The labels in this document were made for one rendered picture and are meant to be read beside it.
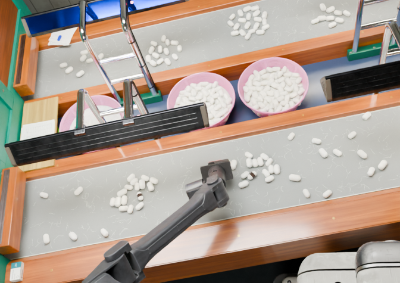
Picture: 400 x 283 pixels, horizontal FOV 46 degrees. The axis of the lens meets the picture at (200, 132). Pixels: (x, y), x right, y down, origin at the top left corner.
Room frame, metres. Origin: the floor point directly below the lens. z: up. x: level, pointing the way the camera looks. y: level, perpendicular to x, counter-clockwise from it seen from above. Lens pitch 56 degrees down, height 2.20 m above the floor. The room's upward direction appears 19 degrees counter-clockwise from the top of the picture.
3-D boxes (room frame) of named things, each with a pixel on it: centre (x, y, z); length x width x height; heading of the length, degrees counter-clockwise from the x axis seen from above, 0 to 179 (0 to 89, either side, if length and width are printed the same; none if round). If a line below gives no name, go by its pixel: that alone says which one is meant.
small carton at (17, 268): (0.68, 0.73, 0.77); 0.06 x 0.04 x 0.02; 171
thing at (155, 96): (1.35, 0.19, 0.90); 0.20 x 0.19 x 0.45; 81
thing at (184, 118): (0.88, 0.27, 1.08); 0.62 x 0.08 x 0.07; 81
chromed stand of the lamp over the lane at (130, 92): (0.96, 0.25, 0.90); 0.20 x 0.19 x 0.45; 81
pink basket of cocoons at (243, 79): (1.07, -0.32, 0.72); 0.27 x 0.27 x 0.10
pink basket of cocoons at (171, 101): (1.11, -0.04, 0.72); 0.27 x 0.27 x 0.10
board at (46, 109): (1.22, 0.61, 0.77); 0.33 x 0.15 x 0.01; 171
